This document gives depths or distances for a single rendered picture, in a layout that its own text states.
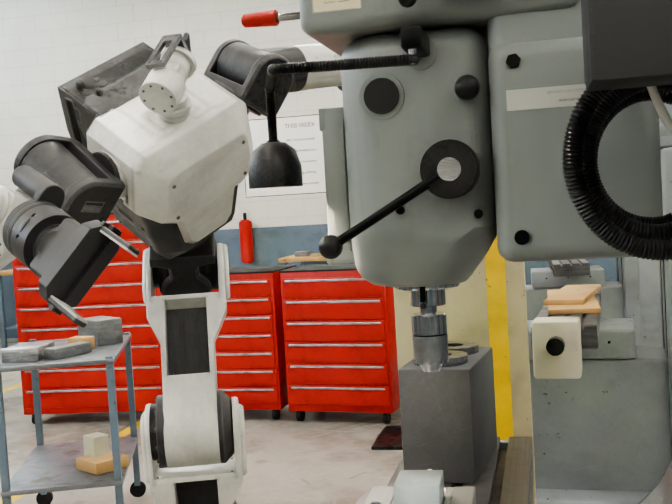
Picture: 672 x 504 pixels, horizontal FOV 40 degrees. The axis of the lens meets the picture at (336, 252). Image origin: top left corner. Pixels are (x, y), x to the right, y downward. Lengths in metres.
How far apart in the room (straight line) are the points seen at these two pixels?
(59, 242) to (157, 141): 0.44
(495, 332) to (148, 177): 1.63
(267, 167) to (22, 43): 10.92
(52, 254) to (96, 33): 10.43
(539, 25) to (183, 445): 1.07
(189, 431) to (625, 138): 1.04
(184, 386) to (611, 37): 1.20
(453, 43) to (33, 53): 10.96
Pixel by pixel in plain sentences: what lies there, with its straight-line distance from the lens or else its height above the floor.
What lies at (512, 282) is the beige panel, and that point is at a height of 1.14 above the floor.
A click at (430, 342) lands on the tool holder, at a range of 1.22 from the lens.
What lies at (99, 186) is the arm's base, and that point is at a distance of 1.57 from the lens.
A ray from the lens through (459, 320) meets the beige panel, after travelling 2.98.
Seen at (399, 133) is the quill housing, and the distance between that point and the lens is 1.14.
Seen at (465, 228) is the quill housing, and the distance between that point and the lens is 1.13.
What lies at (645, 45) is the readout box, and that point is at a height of 1.54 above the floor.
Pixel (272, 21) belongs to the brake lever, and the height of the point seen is 1.69.
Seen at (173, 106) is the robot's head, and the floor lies 1.60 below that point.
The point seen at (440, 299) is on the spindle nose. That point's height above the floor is 1.29.
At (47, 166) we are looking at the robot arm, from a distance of 1.60.
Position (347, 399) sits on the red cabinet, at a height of 0.17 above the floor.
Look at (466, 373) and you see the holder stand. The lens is 1.50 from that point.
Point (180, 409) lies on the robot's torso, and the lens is 1.82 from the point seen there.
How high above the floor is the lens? 1.42
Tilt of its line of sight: 3 degrees down
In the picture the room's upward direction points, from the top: 3 degrees counter-clockwise
